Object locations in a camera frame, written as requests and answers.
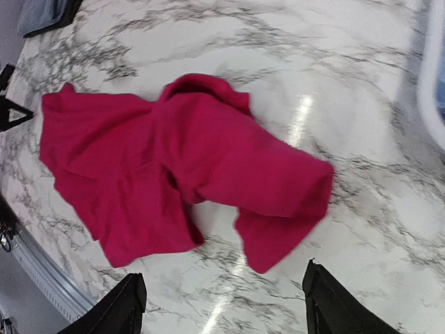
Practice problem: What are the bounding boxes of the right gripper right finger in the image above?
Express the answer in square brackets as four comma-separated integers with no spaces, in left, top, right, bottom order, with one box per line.
[302,260,398,334]

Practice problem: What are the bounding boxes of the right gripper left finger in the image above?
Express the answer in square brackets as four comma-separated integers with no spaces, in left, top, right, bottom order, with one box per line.
[61,273,147,334]

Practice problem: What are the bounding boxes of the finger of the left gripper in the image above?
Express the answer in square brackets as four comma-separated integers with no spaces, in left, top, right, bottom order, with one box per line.
[0,64,15,92]
[0,97,34,132]

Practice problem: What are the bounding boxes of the magenta t-shirt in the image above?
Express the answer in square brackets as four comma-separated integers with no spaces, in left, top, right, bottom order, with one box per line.
[40,74,334,273]

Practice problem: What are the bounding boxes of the white plastic laundry basket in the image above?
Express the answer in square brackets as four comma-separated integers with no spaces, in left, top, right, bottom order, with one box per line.
[408,1,444,154]

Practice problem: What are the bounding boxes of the folded light blue jeans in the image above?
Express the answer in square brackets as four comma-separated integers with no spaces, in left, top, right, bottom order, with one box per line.
[17,0,67,36]

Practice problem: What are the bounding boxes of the folded black garment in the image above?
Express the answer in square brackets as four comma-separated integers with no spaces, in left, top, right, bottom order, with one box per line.
[17,0,83,38]

